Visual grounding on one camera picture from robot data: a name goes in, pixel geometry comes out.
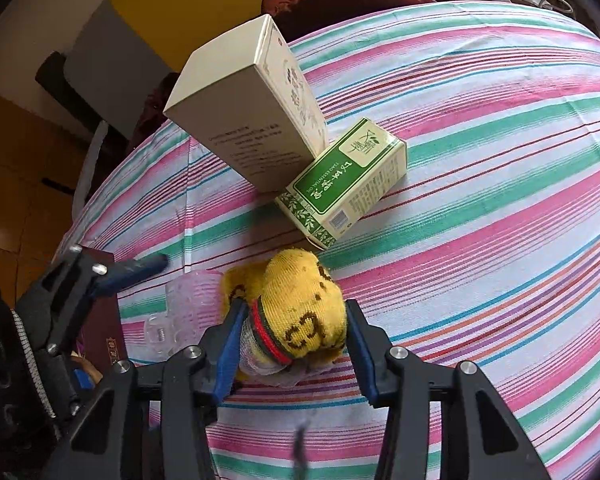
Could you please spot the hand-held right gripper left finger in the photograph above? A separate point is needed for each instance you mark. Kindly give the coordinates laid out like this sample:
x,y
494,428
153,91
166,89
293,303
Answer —
x,y
227,355

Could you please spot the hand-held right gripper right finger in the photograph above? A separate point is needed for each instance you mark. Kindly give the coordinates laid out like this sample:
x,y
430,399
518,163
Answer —
x,y
362,355

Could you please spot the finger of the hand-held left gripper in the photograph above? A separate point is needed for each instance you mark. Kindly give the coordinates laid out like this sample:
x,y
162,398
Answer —
x,y
130,271

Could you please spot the yellow patterned sock bundle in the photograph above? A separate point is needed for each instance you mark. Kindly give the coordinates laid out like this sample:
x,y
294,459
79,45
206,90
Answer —
x,y
295,300

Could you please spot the clear plastic clip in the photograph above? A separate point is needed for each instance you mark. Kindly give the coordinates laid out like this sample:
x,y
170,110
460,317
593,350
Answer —
x,y
190,310

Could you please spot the dark red box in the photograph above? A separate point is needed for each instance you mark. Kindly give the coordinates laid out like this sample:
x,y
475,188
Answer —
x,y
105,325

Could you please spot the wooden wardrobe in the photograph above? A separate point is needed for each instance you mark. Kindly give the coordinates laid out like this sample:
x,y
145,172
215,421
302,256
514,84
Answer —
x,y
10,185

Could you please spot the green white cardboard box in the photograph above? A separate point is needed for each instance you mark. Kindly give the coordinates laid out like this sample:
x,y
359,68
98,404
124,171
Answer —
x,y
340,180

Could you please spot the striped tablecloth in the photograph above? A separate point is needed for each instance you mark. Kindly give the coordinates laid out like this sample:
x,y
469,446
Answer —
x,y
480,160

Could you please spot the grey yellow blue armchair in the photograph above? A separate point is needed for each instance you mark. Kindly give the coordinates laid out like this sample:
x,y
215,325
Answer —
x,y
140,0

